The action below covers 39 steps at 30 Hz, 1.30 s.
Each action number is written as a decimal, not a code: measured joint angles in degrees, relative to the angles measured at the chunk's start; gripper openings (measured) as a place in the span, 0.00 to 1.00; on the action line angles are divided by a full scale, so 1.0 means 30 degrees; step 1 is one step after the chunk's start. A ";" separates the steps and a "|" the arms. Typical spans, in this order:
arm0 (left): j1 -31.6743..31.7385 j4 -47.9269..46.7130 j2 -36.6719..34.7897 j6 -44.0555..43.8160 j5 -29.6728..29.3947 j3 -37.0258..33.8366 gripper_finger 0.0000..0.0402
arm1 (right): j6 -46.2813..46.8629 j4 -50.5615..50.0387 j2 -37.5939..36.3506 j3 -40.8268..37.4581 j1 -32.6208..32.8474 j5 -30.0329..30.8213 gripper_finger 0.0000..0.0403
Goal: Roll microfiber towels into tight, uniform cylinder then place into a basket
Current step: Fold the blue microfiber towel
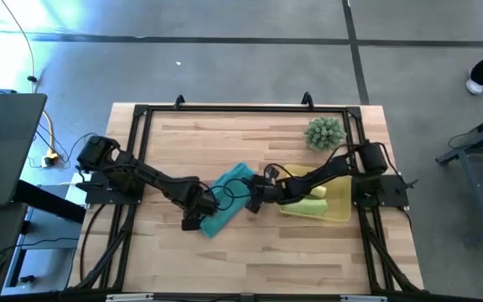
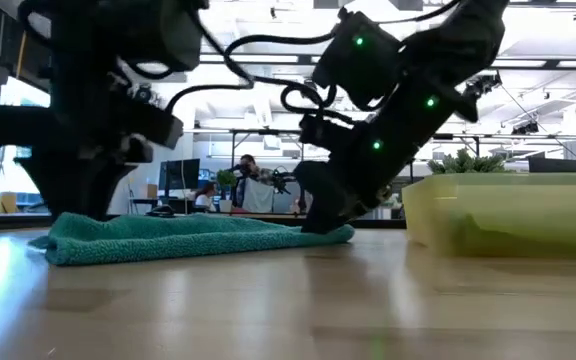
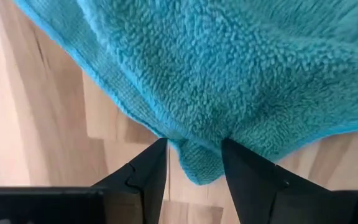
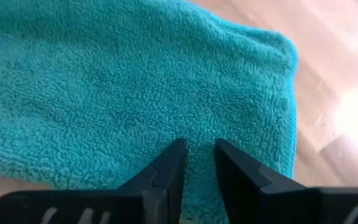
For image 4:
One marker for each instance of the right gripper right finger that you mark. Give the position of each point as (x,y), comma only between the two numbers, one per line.
(259,202)

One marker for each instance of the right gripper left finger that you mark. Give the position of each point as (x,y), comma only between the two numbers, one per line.
(154,202)

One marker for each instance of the teal microfiber towel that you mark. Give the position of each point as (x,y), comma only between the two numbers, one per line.
(120,93)

